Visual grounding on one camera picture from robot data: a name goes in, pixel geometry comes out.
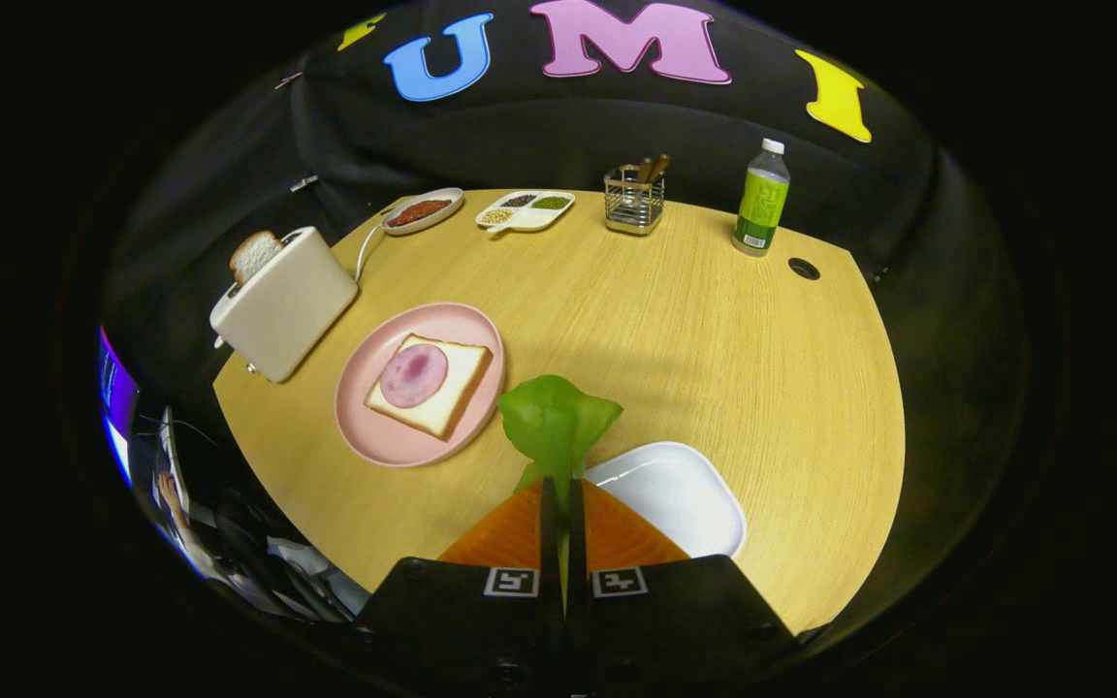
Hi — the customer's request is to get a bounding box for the pink ham slice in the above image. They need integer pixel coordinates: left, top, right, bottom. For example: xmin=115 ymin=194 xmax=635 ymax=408
xmin=379 ymin=342 xmax=450 ymax=409

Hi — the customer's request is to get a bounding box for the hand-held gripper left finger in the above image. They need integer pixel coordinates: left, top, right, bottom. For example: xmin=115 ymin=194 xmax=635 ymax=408
xmin=353 ymin=477 xmax=567 ymax=695

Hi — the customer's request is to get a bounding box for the white rectangular plate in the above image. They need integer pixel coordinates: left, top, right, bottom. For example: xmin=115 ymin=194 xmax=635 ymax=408
xmin=582 ymin=441 xmax=749 ymax=560

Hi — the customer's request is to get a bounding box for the white round plate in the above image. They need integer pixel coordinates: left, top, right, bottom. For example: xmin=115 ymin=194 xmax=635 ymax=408
xmin=380 ymin=187 xmax=465 ymax=238

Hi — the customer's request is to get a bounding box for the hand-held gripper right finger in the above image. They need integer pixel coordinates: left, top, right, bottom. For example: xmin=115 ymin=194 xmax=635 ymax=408
xmin=568 ymin=477 xmax=800 ymax=695

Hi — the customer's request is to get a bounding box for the green label bottle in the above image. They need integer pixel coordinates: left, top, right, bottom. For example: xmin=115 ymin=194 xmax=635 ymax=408
xmin=732 ymin=138 xmax=792 ymax=258

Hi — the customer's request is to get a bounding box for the white toaster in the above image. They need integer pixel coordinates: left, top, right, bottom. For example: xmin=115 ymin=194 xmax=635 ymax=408
xmin=209 ymin=226 xmax=361 ymax=385

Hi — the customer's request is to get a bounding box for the metal wire basket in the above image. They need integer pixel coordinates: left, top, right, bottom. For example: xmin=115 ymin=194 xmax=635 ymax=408
xmin=603 ymin=165 xmax=666 ymax=237

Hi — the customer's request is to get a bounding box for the black backdrop cloth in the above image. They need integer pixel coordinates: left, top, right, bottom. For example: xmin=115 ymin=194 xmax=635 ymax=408
xmin=98 ymin=0 xmax=1035 ymax=641

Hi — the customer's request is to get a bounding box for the pink plate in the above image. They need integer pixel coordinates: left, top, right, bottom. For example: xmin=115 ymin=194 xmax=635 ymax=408
xmin=335 ymin=301 xmax=507 ymax=469

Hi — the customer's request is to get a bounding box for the white divided dish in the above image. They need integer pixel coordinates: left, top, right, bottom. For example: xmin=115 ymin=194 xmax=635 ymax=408
xmin=475 ymin=189 xmax=577 ymax=235

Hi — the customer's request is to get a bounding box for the green lettuce leaf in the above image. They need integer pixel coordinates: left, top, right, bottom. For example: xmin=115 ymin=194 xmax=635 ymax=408
xmin=496 ymin=374 xmax=624 ymax=583

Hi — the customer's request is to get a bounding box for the white toast slice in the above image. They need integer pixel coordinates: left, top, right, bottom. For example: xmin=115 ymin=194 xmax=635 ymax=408
xmin=365 ymin=333 xmax=495 ymax=443

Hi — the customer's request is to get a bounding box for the white toaster cable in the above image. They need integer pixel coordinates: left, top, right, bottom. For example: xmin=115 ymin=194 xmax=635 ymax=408
xmin=355 ymin=221 xmax=387 ymax=284

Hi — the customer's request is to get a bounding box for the brown crust bread slice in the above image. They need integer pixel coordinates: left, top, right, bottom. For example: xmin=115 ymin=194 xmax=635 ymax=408
xmin=230 ymin=230 xmax=285 ymax=289

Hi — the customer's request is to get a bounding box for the brown meat patty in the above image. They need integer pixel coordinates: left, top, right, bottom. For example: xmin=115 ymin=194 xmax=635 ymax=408
xmin=387 ymin=199 xmax=453 ymax=229

